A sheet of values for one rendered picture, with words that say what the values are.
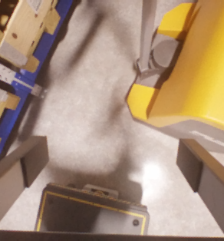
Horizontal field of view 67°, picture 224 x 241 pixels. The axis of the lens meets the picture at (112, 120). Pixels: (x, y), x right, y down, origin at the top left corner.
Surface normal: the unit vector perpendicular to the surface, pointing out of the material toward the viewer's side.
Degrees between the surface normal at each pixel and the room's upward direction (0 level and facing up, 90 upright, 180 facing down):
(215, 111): 14
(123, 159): 0
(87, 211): 0
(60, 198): 0
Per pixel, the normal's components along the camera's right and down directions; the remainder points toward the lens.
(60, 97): -0.14, -0.11
